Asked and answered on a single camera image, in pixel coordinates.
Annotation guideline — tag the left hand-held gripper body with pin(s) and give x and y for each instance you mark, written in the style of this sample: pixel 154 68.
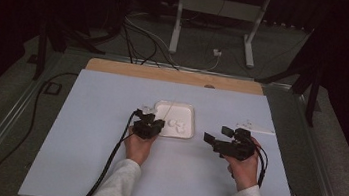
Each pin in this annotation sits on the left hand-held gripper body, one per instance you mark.
pixel 145 129

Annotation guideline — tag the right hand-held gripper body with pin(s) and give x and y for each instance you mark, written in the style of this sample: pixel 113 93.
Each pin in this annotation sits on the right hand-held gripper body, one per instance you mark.
pixel 238 147

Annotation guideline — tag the white marshmallow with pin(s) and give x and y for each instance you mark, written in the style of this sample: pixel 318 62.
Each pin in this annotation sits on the white marshmallow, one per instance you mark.
pixel 172 123
pixel 181 124
pixel 181 130

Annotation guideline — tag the thin wooden skewer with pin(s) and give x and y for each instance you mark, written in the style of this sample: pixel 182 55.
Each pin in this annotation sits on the thin wooden skewer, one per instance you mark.
pixel 169 110

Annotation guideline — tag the white rectangular tray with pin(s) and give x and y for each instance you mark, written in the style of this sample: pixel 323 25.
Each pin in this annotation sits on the white rectangular tray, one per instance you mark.
pixel 179 113

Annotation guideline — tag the person's left hand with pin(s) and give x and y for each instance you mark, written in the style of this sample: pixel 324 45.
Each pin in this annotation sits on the person's left hand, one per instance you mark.
pixel 137 150

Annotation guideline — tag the person's right hand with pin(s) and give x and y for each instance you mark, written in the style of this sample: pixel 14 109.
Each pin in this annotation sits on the person's right hand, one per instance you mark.
pixel 244 173

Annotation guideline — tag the pale table sheet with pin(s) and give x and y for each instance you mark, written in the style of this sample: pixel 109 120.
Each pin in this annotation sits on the pale table sheet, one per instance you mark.
pixel 169 178

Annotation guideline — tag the white plug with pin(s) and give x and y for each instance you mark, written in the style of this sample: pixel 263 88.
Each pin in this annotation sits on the white plug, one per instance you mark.
pixel 217 53

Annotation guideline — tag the black stand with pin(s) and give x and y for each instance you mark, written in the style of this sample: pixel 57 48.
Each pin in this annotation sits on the black stand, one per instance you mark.
pixel 58 40
pixel 302 80

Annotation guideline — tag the white desk frame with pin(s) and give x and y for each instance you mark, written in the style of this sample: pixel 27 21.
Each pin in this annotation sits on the white desk frame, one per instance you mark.
pixel 219 7

